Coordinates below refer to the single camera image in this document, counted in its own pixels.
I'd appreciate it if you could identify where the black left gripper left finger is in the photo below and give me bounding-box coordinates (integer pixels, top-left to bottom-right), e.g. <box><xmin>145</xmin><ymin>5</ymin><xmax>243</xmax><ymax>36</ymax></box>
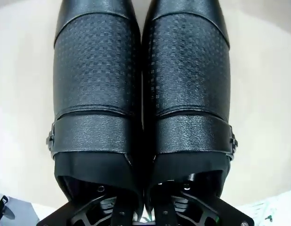
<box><xmin>38</xmin><ymin>185</ymin><xmax>141</xmax><ymax>226</ymax></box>

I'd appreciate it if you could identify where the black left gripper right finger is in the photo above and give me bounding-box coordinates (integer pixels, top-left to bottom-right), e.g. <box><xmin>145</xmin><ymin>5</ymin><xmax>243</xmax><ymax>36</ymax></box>
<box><xmin>147</xmin><ymin>173</ymin><xmax>254</xmax><ymax>226</ymax></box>

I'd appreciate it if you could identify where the black leather buckle shoe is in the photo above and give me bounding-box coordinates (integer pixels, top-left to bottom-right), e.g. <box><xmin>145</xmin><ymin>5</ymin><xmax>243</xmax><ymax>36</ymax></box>
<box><xmin>45</xmin><ymin>0</ymin><xmax>146</xmax><ymax>212</ymax></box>
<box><xmin>142</xmin><ymin>0</ymin><xmax>239</xmax><ymax>212</ymax></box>

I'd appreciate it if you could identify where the grey metal fixture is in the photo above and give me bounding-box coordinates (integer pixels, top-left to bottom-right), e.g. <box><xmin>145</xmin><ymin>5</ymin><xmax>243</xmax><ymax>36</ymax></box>
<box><xmin>0</xmin><ymin>191</ymin><xmax>39</xmax><ymax>226</ymax></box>

